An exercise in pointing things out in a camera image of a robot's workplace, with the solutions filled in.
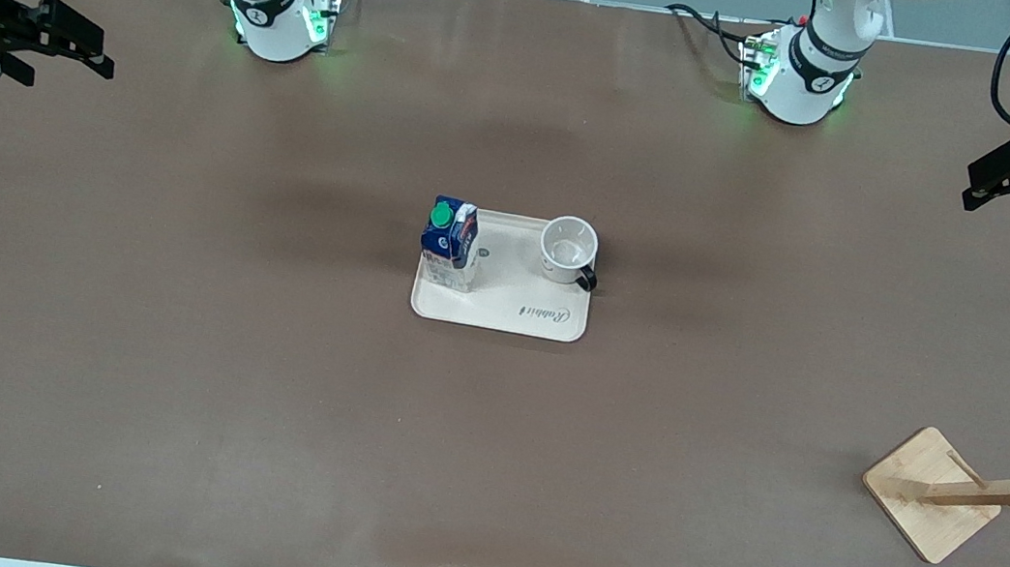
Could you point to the blue white milk carton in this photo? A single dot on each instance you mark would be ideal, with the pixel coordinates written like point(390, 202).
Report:
point(451, 247)

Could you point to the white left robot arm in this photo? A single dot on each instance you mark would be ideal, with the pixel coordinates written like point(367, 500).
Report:
point(812, 65)

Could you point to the wooden cup rack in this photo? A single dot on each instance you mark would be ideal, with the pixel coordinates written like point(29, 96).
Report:
point(925, 500)

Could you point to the cream plastic tray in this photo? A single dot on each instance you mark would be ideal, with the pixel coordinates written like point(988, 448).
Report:
point(511, 309)

